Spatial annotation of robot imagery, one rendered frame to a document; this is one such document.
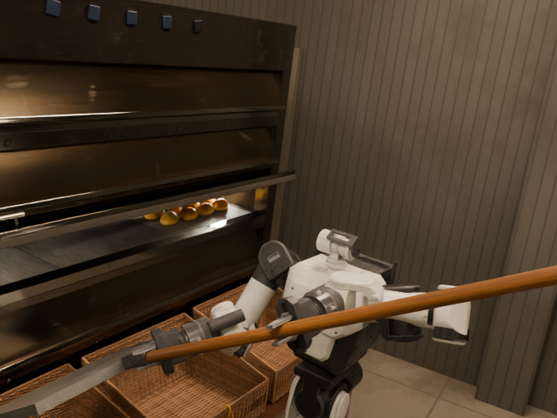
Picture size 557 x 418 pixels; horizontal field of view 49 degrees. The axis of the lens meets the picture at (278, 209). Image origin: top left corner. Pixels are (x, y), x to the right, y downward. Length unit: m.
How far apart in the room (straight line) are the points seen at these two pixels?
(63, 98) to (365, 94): 2.53
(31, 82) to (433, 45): 2.68
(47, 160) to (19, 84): 0.26
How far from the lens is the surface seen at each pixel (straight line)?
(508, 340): 4.05
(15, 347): 2.18
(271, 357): 2.99
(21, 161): 2.00
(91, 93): 2.10
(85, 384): 1.61
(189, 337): 1.61
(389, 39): 4.11
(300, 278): 1.79
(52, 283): 2.18
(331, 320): 1.24
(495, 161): 3.96
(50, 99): 1.99
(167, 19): 2.30
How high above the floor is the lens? 2.04
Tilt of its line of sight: 16 degrees down
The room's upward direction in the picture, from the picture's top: 7 degrees clockwise
